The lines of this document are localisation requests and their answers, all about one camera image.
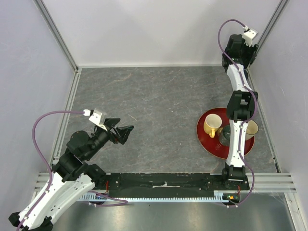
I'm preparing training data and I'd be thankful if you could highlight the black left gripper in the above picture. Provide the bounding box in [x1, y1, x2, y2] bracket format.
[85, 117, 134, 159]

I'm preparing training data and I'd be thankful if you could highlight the black phone stand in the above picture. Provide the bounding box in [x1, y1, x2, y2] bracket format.
[244, 69, 249, 80]

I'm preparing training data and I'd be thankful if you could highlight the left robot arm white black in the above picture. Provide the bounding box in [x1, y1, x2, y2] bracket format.
[9, 118, 134, 231]

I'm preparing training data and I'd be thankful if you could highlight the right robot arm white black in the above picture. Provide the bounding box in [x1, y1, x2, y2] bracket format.
[220, 34, 258, 190]

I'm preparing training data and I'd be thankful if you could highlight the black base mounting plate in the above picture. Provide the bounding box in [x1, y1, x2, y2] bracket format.
[94, 173, 250, 198]

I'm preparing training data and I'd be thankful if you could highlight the cream mug right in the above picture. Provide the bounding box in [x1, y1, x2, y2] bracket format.
[245, 120, 259, 141]

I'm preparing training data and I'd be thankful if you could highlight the dark green cup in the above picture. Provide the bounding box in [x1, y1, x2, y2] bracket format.
[218, 125, 231, 147]

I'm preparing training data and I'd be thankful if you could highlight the round red tray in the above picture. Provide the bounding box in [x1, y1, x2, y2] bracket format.
[196, 107, 256, 160]

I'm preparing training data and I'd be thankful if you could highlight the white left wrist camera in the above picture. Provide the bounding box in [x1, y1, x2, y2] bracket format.
[83, 109, 107, 131]

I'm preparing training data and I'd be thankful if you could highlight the yellow mug with handle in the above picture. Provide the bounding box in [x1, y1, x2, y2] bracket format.
[204, 114, 222, 138]

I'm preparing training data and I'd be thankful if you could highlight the light blue cable duct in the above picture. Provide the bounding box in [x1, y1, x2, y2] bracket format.
[77, 192, 239, 203]

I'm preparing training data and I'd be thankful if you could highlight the aluminium frame rail front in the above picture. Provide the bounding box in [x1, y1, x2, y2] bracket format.
[34, 173, 296, 193]

